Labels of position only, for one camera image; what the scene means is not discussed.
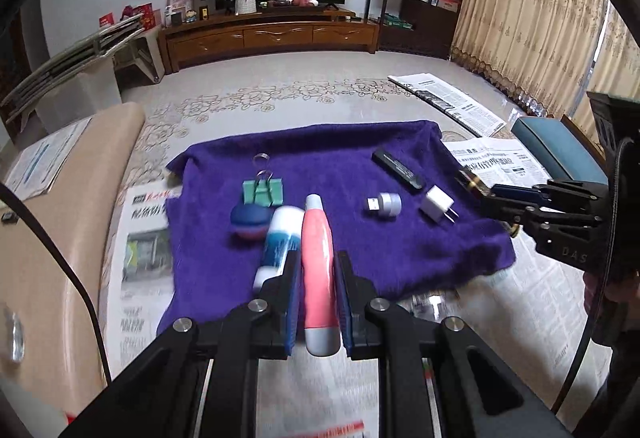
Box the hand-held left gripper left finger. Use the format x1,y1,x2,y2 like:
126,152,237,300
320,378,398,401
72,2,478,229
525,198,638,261
60,250,303,438

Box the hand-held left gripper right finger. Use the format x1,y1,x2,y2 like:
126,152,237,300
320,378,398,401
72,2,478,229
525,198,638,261
334,250,576,438

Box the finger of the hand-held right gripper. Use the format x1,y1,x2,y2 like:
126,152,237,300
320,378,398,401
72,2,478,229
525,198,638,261
481,203,606,239
492,179,608,211

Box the pink tube with white cap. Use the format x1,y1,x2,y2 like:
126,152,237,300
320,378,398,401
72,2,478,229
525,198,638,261
300,194,342,358

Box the white bottle with blue label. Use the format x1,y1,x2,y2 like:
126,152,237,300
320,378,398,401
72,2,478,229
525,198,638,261
252,205,306,294

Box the gold and black lipstick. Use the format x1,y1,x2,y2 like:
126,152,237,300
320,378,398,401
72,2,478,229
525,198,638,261
455,169,493,199

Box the blue and pink egg-shaped case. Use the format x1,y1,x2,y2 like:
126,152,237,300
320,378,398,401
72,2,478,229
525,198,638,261
230,203,273,243

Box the small white round adapter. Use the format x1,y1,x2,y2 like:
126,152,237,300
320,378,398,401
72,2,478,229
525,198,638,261
366,192,402,218

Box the green binder clip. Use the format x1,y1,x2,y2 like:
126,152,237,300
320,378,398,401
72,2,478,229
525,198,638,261
242,154,285,208

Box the white charger plug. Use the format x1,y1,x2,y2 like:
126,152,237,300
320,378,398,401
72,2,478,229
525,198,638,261
419,186,460,225

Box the black stick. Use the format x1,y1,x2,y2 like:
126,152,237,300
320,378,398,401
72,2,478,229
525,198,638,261
372,148,427,193

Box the person's right hand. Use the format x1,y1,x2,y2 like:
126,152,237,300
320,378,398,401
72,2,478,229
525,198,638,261
582,268,640,346

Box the teal cushioned chair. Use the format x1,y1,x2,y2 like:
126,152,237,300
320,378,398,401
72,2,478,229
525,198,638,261
511,115,608,184

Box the folded newspaper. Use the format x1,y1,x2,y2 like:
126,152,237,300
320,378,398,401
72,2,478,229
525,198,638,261
387,74,507,138

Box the purple towel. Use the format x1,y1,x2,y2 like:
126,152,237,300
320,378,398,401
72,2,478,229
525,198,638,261
156,119,517,339

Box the beige patterned curtain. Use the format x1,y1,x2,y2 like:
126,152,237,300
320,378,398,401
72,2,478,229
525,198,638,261
450,0,640,129

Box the beige side table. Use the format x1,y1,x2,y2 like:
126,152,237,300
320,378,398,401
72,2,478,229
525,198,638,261
0,102,146,419

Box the wooden television cabinet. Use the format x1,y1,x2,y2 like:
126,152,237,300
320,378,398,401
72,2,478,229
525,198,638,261
159,8,381,74

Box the clear drinking glass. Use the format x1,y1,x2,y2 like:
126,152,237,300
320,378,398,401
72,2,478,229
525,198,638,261
0,308,26,364

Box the blue and white paper sheets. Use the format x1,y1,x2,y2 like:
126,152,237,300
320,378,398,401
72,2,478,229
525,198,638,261
2,118,93,196

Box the white plastic stool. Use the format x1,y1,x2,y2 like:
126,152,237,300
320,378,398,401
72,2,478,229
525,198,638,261
112,25,166,86

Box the red gift boxes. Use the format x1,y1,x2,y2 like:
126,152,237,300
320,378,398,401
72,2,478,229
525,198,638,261
98,4,153,30

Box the grey folded table stack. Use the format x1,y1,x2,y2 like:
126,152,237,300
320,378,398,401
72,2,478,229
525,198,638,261
0,15,146,124

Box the black cable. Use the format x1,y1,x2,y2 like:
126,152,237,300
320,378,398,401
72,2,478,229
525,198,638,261
552,135,640,416
0,182,113,386

